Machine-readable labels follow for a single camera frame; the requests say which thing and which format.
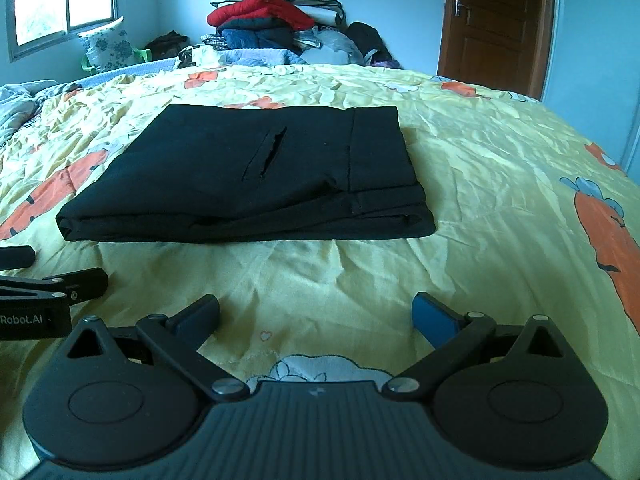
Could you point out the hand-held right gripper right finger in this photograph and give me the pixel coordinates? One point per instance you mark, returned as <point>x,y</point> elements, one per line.
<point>432,317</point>

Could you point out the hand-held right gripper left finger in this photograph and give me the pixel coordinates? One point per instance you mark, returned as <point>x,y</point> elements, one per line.
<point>197,317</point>

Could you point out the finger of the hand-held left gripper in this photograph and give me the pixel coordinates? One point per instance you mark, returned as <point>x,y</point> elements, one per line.
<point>17,256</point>
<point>85,285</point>

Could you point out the black pants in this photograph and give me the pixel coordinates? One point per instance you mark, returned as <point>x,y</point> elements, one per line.
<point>200,185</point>

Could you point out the yellow carrot printed bed sheet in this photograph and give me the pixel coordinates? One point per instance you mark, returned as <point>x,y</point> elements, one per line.
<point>475,185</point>

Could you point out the blue crumpled quilt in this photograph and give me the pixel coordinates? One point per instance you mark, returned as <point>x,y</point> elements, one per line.
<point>20,102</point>

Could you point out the light blue quilted blanket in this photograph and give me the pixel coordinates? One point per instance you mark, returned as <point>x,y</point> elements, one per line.
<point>135,67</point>

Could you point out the floral pillow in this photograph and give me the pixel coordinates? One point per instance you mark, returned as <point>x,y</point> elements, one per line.
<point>107,45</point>

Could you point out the green plastic chair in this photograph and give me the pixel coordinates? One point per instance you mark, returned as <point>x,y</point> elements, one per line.
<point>145,55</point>

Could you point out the black and white printed pillow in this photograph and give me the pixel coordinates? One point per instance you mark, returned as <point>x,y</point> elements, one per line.
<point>200,55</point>

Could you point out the brown wooden door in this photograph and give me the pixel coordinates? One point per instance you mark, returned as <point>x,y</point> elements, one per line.
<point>490,35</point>

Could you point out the pile of clothes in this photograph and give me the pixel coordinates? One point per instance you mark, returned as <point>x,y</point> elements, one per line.
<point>310,40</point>

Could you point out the red jacket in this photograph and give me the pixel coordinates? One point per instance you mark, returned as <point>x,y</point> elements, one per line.
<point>260,7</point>

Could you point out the wardrobe with frosted sliding doors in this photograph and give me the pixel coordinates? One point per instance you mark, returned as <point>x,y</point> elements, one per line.
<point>590,35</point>

